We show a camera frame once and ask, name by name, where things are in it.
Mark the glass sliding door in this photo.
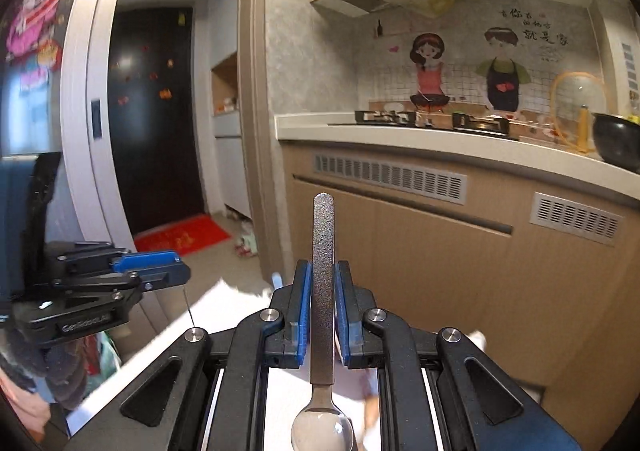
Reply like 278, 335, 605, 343
0, 0, 136, 332

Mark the black door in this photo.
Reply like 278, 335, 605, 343
107, 6, 206, 237

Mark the red doormat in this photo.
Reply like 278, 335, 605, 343
132, 213, 233, 254

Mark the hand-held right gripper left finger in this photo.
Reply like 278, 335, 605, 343
65, 258, 313, 451

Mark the long silver cabinet vent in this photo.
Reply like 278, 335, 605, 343
312, 153, 468, 206

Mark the beige kitchen countertop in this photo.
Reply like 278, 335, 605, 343
274, 113, 640, 206

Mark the black-handled metal spoon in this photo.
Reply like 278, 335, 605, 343
291, 193, 356, 451

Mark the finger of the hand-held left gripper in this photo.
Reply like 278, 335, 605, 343
44, 241, 182, 277
52, 262, 192, 299

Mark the white hallway cabinet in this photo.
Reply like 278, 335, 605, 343
210, 53, 253, 219

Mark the cartoon wall sticker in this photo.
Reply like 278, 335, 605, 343
357, 0, 608, 142

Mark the glass lid with orange rim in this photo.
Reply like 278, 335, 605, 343
550, 71, 613, 154

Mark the red gift bag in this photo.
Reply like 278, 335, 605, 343
82, 331, 123, 384

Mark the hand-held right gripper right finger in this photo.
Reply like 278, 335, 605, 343
334, 259, 583, 451

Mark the white towel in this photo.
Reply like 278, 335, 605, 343
65, 276, 488, 451

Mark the person's left hand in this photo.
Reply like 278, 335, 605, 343
0, 328, 91, 412

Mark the black wok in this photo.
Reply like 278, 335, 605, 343
592, 112, 640, 169

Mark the short silver cabinet vent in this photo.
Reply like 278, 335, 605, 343
530, 192, 625, 246

